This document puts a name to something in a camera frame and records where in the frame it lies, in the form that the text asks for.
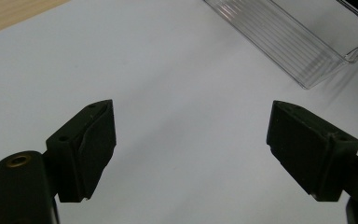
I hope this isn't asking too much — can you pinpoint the clear plastic tray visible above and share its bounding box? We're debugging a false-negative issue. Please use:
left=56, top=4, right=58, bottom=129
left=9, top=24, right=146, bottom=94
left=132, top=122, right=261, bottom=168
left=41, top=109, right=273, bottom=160
left=203, top=0, right=358, bottom=91

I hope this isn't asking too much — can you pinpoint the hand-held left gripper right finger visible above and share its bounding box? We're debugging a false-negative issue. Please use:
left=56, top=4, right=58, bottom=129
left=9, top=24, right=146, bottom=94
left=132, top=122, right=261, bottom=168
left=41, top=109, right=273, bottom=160
left=266, top=100, right=358, bottom=203

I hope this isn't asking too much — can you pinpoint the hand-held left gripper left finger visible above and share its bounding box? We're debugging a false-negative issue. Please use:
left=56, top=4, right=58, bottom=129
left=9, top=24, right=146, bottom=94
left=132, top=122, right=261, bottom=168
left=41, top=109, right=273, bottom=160
left=46, top=99, right=117, bottom=203

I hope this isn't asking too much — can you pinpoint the white table sheet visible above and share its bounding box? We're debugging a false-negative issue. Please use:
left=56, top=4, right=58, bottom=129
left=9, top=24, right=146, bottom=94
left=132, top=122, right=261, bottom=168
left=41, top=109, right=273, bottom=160
left=0, top=0, right=358, bottom=224

